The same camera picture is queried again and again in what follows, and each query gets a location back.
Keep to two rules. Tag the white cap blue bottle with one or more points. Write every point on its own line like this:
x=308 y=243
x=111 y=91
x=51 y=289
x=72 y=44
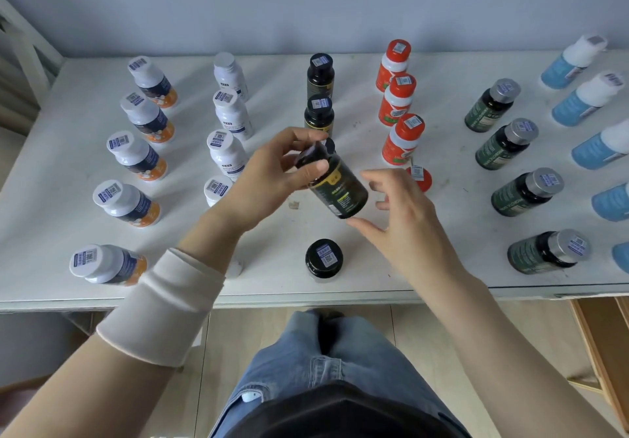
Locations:
x=602 y=145
x=587 y=98
x=612 y=202
x=572 y=61
x=621 y=256

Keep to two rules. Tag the white metal shelf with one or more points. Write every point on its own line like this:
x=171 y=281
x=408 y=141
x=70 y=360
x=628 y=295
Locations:
x=442 y=108

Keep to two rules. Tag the black bottle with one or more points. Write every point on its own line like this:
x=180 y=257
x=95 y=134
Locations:
x=324 y=258
x=319 y=113
x=344 y=192
x=320 y=74
x=330 y=146

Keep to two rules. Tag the person's left forearm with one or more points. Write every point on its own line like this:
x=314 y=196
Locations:
x=73 y=393

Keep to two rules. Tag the person's blue jeans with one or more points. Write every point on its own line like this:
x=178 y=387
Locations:
x=304 y=349

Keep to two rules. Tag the row of red-capped orange bottles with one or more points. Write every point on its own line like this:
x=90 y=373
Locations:
x=73 y=157

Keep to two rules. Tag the white knit wristband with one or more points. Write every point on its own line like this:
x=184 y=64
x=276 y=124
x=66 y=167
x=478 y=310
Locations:
x=162 y=305

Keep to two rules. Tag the person's right hand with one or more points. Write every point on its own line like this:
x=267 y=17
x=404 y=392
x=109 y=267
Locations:
x=417 y=246

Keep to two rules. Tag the person's left hand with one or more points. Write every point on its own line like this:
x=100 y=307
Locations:
x=260 y=182

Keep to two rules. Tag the white cap navy orange bottle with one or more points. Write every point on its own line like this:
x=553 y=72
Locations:
x=146 y=117
x=136 y=155
x=108 y=264
x=127 y=203
x=152 y=81

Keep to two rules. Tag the person's black shirt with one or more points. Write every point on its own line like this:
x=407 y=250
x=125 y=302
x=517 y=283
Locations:
x=344 y=415

